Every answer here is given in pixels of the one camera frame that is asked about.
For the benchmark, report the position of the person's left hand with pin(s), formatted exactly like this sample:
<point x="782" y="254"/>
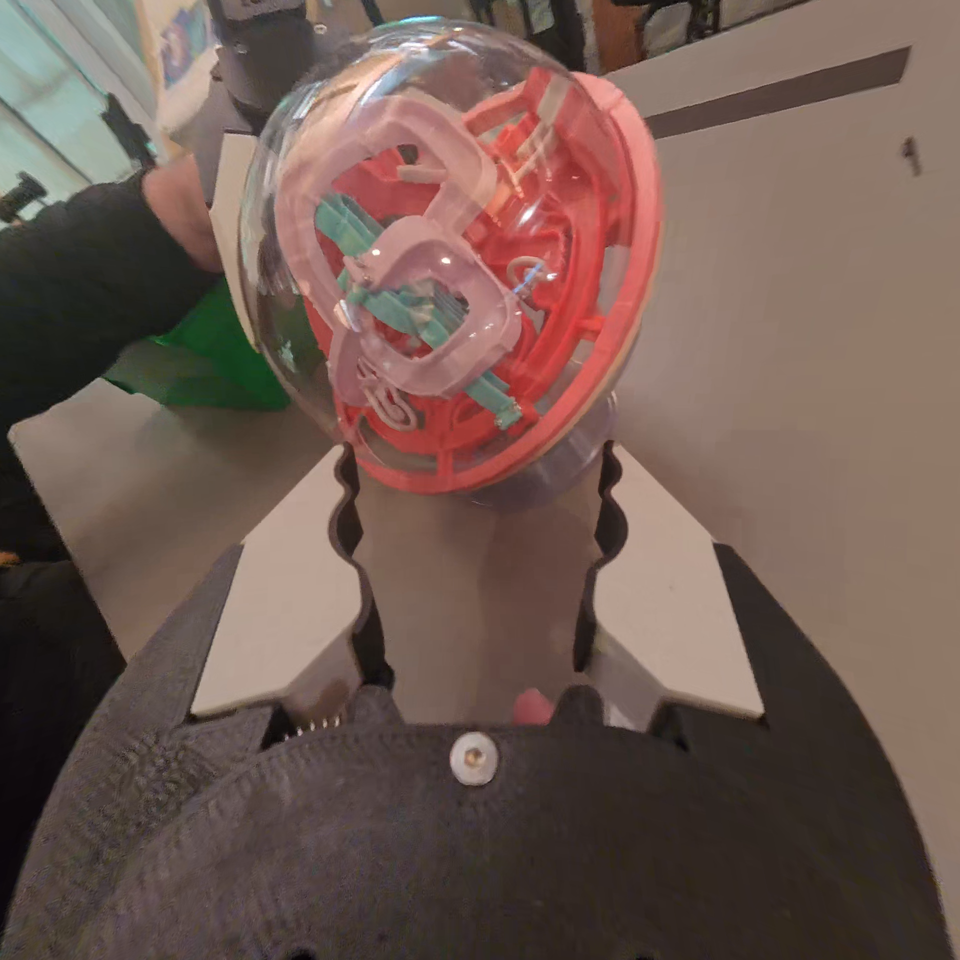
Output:
<point x="184" y="210"/>

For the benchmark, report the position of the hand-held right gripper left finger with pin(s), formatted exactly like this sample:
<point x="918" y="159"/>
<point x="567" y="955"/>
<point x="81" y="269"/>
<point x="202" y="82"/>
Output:
<point x="285" y="600"/>

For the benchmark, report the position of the person's dark clothing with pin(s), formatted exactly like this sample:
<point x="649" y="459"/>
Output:
<point x="45" y="675"/>

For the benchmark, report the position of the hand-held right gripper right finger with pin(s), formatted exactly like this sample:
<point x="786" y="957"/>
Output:
<point x="667" y="600"/>

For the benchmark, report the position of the green plastic bin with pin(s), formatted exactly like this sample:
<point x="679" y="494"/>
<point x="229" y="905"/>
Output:
<point x="217" y="367"/>

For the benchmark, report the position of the person's left forearm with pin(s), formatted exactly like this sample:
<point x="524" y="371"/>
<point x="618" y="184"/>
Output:
<point x="82" y="292"/>

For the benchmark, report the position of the clear maze ball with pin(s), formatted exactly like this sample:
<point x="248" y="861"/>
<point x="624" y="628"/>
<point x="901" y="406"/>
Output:
<point x="450" y="255"/>

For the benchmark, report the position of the white cardboard box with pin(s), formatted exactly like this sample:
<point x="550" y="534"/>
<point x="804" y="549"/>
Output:
<point x="184" y="45"/>

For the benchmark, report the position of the small black stand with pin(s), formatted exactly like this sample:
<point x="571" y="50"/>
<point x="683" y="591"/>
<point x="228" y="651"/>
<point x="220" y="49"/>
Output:
<point x="22" y="196"/>

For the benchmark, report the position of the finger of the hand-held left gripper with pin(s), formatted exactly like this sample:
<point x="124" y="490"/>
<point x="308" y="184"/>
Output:
<point x="234" y="210"/>

